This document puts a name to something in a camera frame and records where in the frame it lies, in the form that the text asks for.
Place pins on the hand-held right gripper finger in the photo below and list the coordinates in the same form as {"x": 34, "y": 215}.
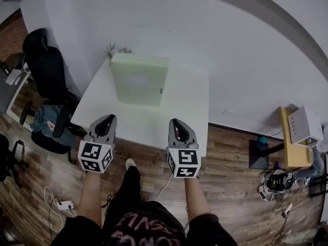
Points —
{"x": 171, "y": 137}
{"x": 191, "y": 140}

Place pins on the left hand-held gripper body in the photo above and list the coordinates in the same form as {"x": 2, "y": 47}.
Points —
{"x": 93, "y": 158}

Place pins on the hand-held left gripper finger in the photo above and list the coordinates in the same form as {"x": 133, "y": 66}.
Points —
{"x": 112, "y": 133}
{"x": 91, "y": 133}

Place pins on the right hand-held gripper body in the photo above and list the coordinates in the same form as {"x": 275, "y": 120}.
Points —
{"x": 184, "y": 163}

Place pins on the pale green box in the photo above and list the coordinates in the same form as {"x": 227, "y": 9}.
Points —
{"x": 139, "y": 81}

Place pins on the person's left forearm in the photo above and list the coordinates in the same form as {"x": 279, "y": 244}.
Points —
{"x": 89, "y": 199}

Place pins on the person's right forearm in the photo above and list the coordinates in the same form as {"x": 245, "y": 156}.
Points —
{"x": 197, "y": 201}

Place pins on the white square table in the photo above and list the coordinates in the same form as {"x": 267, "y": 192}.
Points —
{"x": 143, "y": 127}

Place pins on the person's white shoe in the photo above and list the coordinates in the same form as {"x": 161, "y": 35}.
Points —
{"x": 130, "y": 163}

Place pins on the person's black trouser leg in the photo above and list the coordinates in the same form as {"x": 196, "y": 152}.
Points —
{"x": 130, "y": 186}

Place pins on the teal jacket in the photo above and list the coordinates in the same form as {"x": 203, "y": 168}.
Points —
{"x": 43, "y": 122}

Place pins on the teal ball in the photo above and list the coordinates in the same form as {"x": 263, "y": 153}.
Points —
{"x": 262, "y": 140}

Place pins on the person's black printed shirt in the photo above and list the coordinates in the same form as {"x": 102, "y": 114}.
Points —
{"x": 148, "y": 229}

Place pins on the black high-back office chair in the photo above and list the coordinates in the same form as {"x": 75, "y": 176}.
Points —
{"x": 48, "y": 68}

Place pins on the potted flower plant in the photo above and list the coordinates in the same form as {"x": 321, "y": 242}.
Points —
{"x": 120, "y": 50}

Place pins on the black mesh office chair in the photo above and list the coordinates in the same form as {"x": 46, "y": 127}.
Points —
{"x": 6, "y": 158}

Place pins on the grey table with white legs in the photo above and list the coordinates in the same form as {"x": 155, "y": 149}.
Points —
{"x": 6, "y": 96}

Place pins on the white and black floor device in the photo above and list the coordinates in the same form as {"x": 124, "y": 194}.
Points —
{"x": 276, "y": 184}

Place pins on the yellow cabinet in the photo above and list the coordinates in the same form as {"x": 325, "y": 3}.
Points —
{"x": 294, "y": 155}

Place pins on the small white power strip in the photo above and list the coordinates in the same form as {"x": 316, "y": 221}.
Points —
{"x": 287, "y": 210}

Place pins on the white box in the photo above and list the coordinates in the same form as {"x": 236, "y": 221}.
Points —
{"x": 307, "y": 124}

